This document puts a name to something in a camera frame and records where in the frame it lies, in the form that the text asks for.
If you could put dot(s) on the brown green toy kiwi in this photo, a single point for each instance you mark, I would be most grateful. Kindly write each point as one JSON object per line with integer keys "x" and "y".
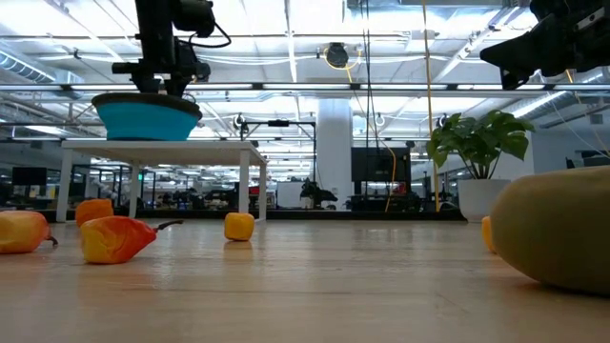
{"x": 553, "y": 228}

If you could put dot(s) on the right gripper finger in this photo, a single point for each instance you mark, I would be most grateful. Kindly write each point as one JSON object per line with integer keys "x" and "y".
{"x": 519, "y": 50}

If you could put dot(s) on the white perforated metal shelf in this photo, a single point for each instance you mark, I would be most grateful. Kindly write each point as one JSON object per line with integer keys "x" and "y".
{"x": 162, "y": 151}

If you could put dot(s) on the black background robot arm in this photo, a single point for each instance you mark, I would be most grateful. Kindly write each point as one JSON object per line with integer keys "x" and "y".
{"x": 314, "y": 193}

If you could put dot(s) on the green plant in white pot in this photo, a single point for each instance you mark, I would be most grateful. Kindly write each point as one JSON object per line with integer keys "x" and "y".
{"x": 476, "y": 138}

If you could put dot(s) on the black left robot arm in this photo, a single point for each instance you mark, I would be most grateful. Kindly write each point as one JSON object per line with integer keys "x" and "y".
{"x": 155, "y": 28}

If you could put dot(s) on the black background frame stand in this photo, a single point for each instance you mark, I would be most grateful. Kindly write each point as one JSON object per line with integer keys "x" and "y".
{"x": 278, "y": 123}

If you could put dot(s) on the black aluminium table frame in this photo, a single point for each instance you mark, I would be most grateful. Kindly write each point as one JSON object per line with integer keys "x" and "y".
{"x": 305, "y": 214}

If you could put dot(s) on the blue grey collapsible bowl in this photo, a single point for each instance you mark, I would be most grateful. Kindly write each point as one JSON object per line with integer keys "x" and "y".
{"x": 143, "y": 121}

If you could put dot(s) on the large black screen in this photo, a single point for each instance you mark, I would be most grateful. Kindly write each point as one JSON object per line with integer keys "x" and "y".
{"x": 381, "y": 167}

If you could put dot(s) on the small black monitor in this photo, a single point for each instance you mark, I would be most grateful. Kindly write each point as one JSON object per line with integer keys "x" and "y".
{"x": 28, "y": 176}

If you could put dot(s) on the orange toy tangerine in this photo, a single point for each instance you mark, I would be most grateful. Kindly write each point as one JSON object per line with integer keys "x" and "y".
{"x": 94, "y": 212}

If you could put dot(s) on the orange yellow toy pear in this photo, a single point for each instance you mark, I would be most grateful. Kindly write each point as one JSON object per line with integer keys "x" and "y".
{"x": 21, "y": 232}
{"x": 487, "y": 233}
{"x": 114, "y": 239}
{"x": 238, "y": 226}

